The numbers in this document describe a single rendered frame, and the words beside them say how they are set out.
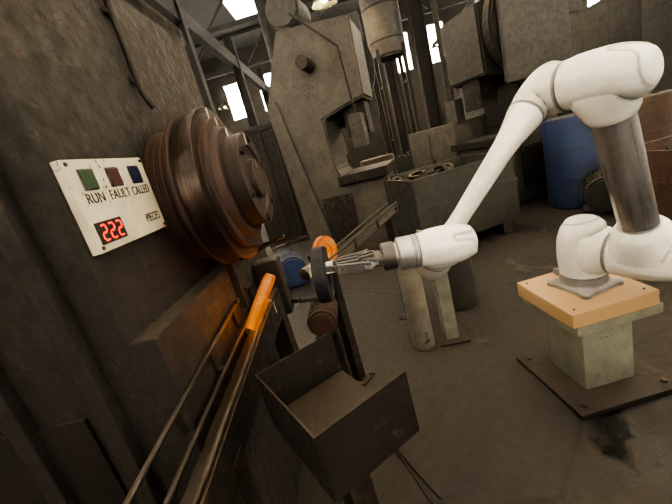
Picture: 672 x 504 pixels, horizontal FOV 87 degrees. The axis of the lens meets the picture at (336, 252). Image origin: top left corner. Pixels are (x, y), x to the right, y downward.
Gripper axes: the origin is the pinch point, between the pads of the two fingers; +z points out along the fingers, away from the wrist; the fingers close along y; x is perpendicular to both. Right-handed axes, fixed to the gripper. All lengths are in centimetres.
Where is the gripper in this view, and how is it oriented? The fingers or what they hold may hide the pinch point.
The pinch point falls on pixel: (322, 268)
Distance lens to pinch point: 95.6
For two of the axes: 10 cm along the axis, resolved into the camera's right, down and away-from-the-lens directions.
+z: -9.8, 1.9, 0.7
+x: -2.0, -9.4, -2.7
